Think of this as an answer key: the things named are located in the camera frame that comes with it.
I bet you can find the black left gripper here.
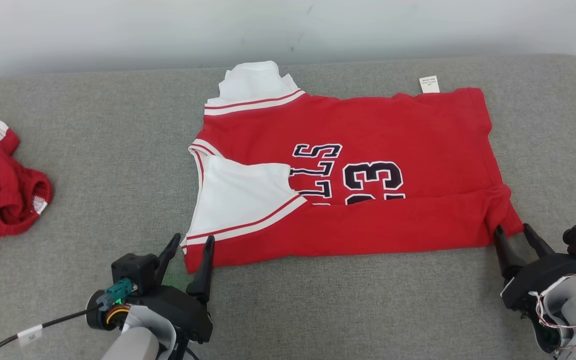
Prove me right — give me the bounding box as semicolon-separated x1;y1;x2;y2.
133;232;216;345

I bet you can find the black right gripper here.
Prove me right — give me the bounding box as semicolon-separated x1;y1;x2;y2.
493;223;576;314

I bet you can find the red white basketball jersey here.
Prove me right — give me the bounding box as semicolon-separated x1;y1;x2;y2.
180;61;525;274

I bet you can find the thin white red wire bundle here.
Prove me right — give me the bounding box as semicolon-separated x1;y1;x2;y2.
528;274;576;351

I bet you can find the black cable with teal plug and label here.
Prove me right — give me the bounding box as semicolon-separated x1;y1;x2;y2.
0;278;138;360

